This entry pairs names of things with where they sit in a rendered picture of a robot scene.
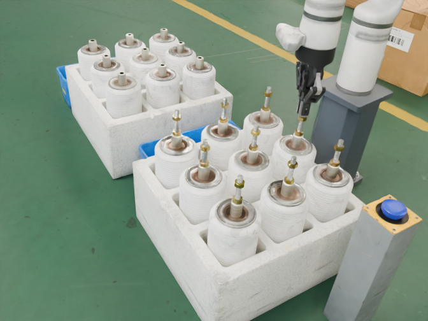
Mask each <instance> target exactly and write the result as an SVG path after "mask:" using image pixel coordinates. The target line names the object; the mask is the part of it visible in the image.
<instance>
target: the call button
mask: <svg viewBox="0 0 428 321"><path fill-rule="evenodd" d="M381 209H382V212H383V214H384V215H385V216H386V217H388V218H391V219H394V220H398V219H400V218H403V217H405V215H406V213H407V208H406V207H405V205H404V204H403V203H402V202H400V201H398V200H395V199H386V200H384V201H383V202H382V205H381Z"/></svg>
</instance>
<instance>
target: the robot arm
mask: <svg viewBox="0 0 428 321"><path fill-rule="evenodd" d="M345 3H346V0H306V1H305V5H304V12H303V17H302V20H301V23H300V26H299V28H297V27H292V26H290V25H287V24H283V23H280V24H278V25H277V26H276V33H275V34H276V37H277V38H278V41H279V42H280V43H281V45H282V47H283V48H284V49H286V50H288V51H295V57H296V59H297V60H299V61H297V62H296V85H297V86H296V88H297V90H299V92H298V96H299V97H300V98H299V100H298V104H297V110H296V111H297V113H298V115H299V117H308V116H309V114H310V108H311V103H317V102H318V100H319V99H320V98H321V97H322V96H323V95H324V93H325V92H326V87H322V86H321V80H322V79H323V76H324V67H325V66H326V65H328V64H330V63H331V62H332V61H333V60H334V56H335V53H336V47H337V44H338V39H339V34H340V30H341V19H342V16H343V11H344V8H345ZM403 3H404V0H368V1H366V2H365V3H362V4H359V5H358V6H357V7H356V8H355V10H354V13H353V17H352V21H351V24H350V29H349V32H348V37H347V40H346V45H345V49H344V52H343V56H342V60H341V64H340V67H339V71H338V76H337V79H336V84H335V86H336V88H337V89H338V90H340V91H342V92H344V93H346V94H349V95H352V96H367V95H369V94H370V93H371V92H372V89H373V88H374V86H375V83H376V79H377V76H378V73H379V70H380V67H381V64H382V60H383V57H384V51H385V48H386V46H387V42H388V40H389V36H390V32H391V29H392V26H393V23H394V20H395V19H396V17H397V16H398V14H399V12H400V11H401V8H402V5H403Z"/></svg>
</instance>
